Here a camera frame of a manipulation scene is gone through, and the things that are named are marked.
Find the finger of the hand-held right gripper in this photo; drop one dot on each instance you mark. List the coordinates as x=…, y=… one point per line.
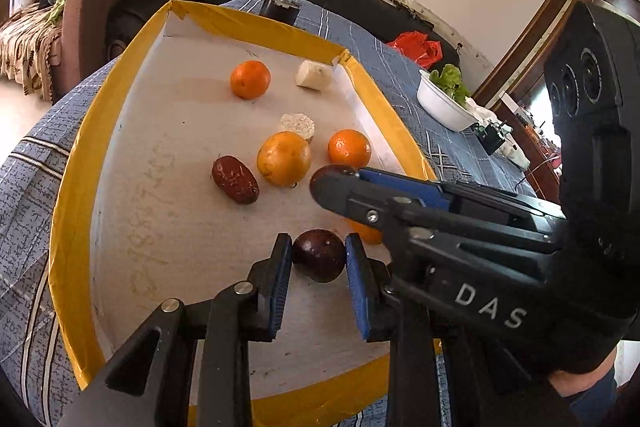
x=405, y=187
x=350, y=197

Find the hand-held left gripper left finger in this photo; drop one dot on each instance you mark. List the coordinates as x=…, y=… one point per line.
x=280, y=289

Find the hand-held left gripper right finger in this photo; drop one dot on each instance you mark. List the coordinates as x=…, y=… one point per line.
x=357, y=294

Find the dark purple passion fruit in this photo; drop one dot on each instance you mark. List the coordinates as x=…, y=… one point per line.
x=319, y=256
x=332, y=170

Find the small orange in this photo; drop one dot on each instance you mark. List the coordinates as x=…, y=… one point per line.
x=349, y=149
x=250, y=79
x=369, y=235

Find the large yellow orange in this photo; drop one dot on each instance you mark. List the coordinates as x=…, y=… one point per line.
x=283, y=158

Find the yellow-edged cardboard tray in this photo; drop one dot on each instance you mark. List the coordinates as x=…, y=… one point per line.
x=190, y=227

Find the red date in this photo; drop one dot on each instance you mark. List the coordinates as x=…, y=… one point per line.
x=234, y=179

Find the person's right forearm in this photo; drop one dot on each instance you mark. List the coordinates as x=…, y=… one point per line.
x=582, y=387

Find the white cloth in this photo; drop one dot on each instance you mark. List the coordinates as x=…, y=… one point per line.
x=515, y=155
x=481, y=111

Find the white bowl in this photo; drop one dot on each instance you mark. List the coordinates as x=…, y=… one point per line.
x=440, y=105

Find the small black device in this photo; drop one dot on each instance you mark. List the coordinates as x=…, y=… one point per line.
x=492, y=138

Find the green lettuce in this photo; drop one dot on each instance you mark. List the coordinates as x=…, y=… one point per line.
x=452, y=79

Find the peeled banana piece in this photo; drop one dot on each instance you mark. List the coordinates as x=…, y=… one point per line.
x=314, y=74

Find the red plastic bag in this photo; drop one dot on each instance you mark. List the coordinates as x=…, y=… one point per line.
x=417, y=48

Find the black grinder with wooden knob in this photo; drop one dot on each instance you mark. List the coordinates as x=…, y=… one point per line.
x=280, y=9

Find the blue plaid blanket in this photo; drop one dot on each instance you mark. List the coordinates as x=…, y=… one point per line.
x=30, y=187

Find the patterned brown cloth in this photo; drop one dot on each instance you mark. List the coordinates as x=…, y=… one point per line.
x=25, y=39

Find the wooden door frame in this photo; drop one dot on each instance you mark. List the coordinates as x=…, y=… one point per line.
x=545, y=22

